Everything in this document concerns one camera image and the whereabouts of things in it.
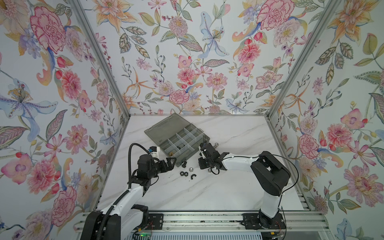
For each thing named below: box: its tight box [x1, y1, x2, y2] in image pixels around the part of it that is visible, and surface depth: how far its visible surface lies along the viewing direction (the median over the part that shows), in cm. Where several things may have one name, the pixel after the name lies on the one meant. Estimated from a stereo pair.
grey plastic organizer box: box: [144, 113, 210, 167], surface depth 106 cm
